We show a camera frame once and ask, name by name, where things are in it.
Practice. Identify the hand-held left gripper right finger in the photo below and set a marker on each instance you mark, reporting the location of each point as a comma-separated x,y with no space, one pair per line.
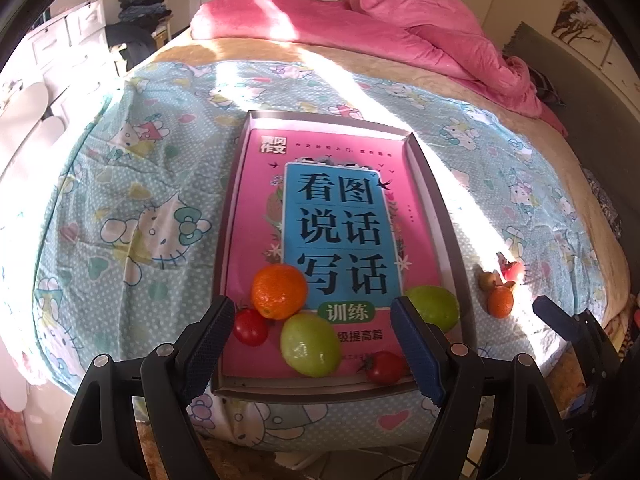
417,352

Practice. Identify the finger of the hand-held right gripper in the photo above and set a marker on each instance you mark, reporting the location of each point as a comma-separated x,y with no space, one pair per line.
550,317

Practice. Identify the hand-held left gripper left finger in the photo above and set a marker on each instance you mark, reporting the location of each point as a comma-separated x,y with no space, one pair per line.
205,352

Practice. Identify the red tomato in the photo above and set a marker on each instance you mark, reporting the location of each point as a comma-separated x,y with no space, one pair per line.
385,369
512,270
251,327

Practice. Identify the green citrus fruit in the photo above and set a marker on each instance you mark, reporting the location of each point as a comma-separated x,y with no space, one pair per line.
306,345
435,307

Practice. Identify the large orange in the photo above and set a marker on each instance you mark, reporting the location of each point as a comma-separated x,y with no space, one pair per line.
279,291

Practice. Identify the grey cardboard tray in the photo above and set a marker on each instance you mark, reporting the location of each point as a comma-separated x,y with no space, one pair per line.
430,195

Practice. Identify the small orange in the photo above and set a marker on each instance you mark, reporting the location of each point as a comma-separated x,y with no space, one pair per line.
501,302

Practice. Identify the brown kiwi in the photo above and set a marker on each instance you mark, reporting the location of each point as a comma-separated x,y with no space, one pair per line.
487,280

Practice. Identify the grey padded headboard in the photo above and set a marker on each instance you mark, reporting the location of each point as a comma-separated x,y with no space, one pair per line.
590,160

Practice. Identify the cartoon cat printed bed sheet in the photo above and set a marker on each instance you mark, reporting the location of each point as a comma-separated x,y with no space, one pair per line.
125,185

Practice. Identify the pink book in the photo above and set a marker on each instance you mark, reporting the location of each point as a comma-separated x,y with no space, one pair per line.
340,170

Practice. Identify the pink quilt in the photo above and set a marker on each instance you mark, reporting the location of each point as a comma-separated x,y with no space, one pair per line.
440,45

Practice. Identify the white drawer cabinet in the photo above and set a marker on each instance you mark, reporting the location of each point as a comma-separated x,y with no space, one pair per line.
70,40

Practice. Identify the pink pillow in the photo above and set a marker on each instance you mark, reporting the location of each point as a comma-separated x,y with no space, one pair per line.
280,20

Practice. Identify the pile of folded clothes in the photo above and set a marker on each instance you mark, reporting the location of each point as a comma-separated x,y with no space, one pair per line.
145,6

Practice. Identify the tree wall picture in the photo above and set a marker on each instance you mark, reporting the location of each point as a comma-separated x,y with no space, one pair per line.
582,25

